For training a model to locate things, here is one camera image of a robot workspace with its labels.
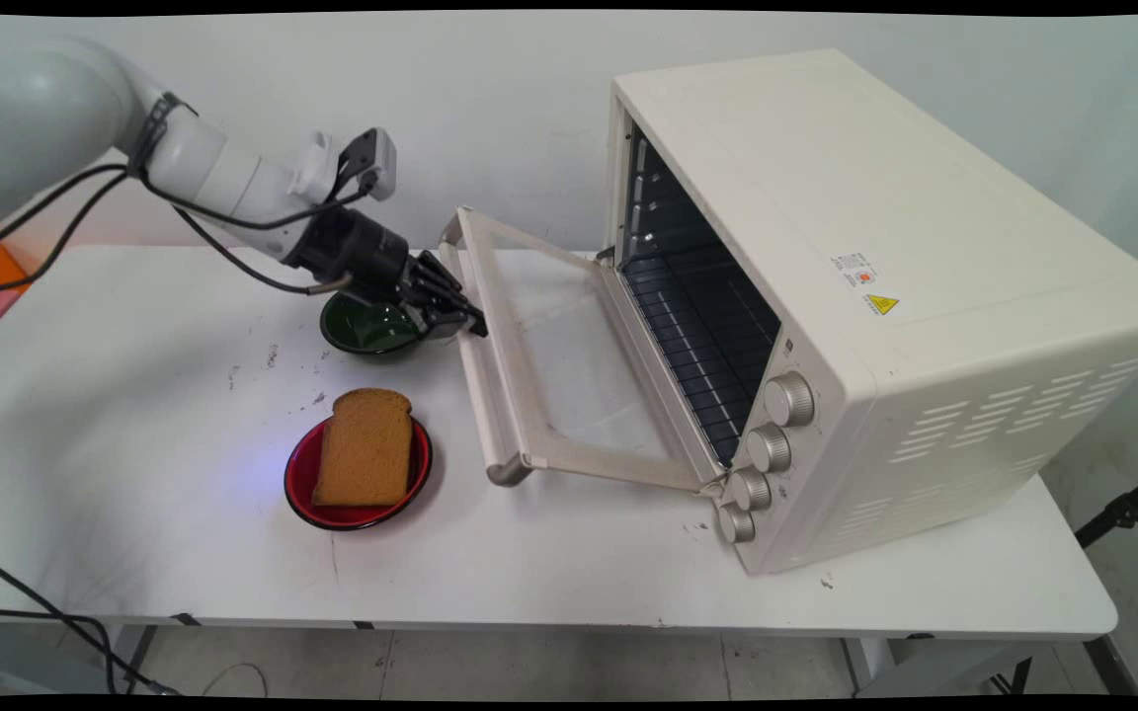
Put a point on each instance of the white label sticker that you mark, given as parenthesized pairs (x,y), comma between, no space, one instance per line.
(853,270)

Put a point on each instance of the black tripod stand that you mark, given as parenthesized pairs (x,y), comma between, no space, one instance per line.
(1127,509)

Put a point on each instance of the white toaster oven body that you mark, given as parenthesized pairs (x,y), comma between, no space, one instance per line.
(925,296)

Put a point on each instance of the red plate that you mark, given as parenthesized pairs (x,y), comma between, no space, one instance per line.
(362,515)

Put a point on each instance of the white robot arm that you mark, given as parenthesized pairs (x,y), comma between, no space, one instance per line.
(55,109)

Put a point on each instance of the brown bread slice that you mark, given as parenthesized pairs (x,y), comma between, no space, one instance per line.
(364,449)

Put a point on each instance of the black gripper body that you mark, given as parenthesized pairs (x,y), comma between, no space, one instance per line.
(357,252)

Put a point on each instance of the grey table leg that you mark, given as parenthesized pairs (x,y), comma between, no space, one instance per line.
(132,657)

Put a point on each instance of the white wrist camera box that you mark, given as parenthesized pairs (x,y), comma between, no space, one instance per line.
(379,163)

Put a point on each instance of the dark green bowl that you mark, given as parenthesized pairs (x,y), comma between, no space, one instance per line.
(362,326)

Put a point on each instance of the metal oven rack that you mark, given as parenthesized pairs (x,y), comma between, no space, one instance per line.
(697,336)

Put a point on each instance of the yellow warning sticker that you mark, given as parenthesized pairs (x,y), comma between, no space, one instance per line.
(881,304)

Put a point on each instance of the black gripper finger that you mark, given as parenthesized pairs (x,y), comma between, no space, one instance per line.
(436,275)
(446,316)

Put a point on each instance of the silver oven knob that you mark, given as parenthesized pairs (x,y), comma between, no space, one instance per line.
(789,399)
(736,522)
(751,489)
(770,448)

